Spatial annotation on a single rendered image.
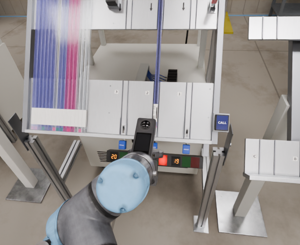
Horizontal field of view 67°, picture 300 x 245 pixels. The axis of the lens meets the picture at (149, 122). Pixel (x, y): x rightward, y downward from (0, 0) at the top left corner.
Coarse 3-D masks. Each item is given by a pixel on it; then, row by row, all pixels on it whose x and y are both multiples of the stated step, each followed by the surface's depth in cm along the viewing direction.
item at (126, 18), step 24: (96, 0) 80; (120, 0) 79; (144, 0) 78; (168, 0) 77; (192, 0) 76; (96, 24) 80; (120, 24) 79; (144, 24) 78; (168, 24) 77; (192, 24) 76; (216, 24) 75
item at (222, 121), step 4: (220, 116) 70; (224, 116) 70; (220, 120) 70; (224, 120) 70; (216, 124) 71; (220, 124) 70; (224, 124) 70; (216, 128) 71; (220, 128) 70; (224, 128) 70
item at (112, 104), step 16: (32, 80) 84; (96, 80) 80; (112, 80) 80; (96, 96) 80; (112, 96) 80; (128, 96) 79; (144, 96) 78; (160, 96) 77; (176, 96) 77; (192, 96) 76; (208, 96) 75; (96, 112) 80; (112, 112) 80; (128, 112) 79; (144, 112) 78; (160, 112) 77; (176, 112) 77; (192, 112) 76; (208, 112) 75; (96, 128) 80; (112, 128) 80; (128, 128) 79; (160, 128) 77; (176, 128) 77; (192, 128) 76; (208, 128) 75
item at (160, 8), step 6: (162, 0) 76; (162, 6) 76; (162, 12) 76; (156, 54) 76; (156, 60) 76; (156, 66) 76; (156, 72) 76; (156, 78) 76; (156, 84) 76; (156, 90) 76; (156, 96) 76; (156, 102) 76
